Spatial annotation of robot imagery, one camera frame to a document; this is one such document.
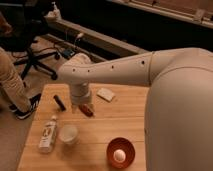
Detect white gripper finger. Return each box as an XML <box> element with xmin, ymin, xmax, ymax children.
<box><xmin>87</xmin><ymin>103</ymin><xmax>95</xmax><ymax>113</ymax></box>
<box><xmin>71</xmin><ymin>105</ymin><xmax>78</xmax><ymax>112</ymax></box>

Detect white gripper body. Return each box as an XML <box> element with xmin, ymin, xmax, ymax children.
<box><xmin>70</xmin><ymin>83</ymin><xmax>92</xmax><ymax>108</ymax></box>

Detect white sponge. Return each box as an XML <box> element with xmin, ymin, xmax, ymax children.
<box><xmin>97</xmin><ymin>88</ymin><xmax>115</xmax><ymax>102</ymax></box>

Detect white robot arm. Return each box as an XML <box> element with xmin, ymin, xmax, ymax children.
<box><xmin>58</xmin><ymin>48</ymin><xmax>213</xmax><ymax>171</ymax></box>

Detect red oblong object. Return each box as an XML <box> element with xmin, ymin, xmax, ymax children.
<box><xmin>79</xmin><ymin>104</ymin><xmax>94</xmax><ymax>117</ymax></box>

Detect black marker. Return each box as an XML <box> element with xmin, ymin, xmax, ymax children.
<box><xmin>53</xmin><ymin>95</ymin><xmax>66</xmax><ymax>111</ymax></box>

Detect white cup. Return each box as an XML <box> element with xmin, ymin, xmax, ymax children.
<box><xmin>59</xmin><ymin>125</ymin><xmax>78</xmax><ymax>145</ymax></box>

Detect clear plastic bottle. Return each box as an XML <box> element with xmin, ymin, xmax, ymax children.
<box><xmin>38</xmin><ymin>115</ymin><xmax>57</xmax><ymax>154</ymax></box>

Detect blue power strip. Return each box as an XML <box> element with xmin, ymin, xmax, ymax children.
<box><xmin>61</xmin><ymin>49</ymin><xmax>75</xmax><ymax>59</ymax></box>

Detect black white sneaker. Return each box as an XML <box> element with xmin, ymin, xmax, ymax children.
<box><xmin>9</xmin><ymin>93</ymin><xmax>41</xmax><ymax>120</ymax></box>

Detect red bowl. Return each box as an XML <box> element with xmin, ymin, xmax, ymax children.
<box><xmin>106</xmin><ymin>137</ymin><xmax>135</xmax><ymax>169</ymax></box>

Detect white egg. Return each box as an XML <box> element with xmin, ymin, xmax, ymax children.
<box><xmin>113</xmin><ymin>149</ymin><xmax>126</xmax><ymax>163</ymax></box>

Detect person leg beige trousers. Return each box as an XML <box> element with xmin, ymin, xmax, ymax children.
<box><xmin>0</xmin><ymin>47</ymin><xmax>27</xmax><ymax>105</ymax></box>

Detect black office chair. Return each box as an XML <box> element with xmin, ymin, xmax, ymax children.
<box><xmin>0</xmin><ymin>0</ymin><xmax>60</xmax><ymax>80</ymax></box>

